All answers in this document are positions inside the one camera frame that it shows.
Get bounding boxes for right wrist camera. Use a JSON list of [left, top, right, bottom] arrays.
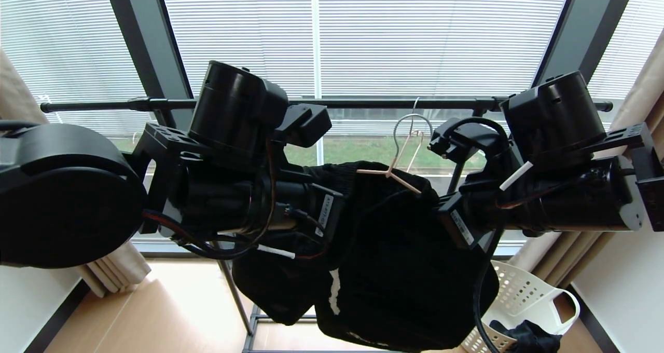
[[428, 117, 514, 164]]

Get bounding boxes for black clothes rack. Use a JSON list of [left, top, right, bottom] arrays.
[[40, 97, 613, 353]]

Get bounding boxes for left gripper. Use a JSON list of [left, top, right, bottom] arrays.
[[171, 164, 345, 240]]

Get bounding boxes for beige curtain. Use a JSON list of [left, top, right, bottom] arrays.
[[508, 31, 664, 289], [0, 49, 152, 297]]

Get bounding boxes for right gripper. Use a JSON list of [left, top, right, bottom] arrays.
[[436, 156, 644, 250]]

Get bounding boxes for white laundry basket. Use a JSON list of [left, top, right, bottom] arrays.
[[459, 260, 580, 353]]

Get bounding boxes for pink clothes hanger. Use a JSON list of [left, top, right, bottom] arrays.
[[356, 113, 434, 195], [405, 98, 427, 174]]

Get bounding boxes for heap of clothes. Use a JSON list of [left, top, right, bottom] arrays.
[[489, 319, 563, 353]]

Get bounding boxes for black shorts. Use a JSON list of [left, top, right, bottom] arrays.
[[232, 160, 500, 353]]

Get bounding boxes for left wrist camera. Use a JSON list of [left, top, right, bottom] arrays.
[[272, 104, 333, 148]]

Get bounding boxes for black cable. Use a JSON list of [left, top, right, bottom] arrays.
[[145, 208, 270, 260], [473, 228, 506, 353]]

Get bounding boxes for window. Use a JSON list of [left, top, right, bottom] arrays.
[[0, 0, 664, 257]]

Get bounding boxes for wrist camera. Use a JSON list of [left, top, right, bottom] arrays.
[[428, 117, 514, 164], [272, 104, 333, 148]]

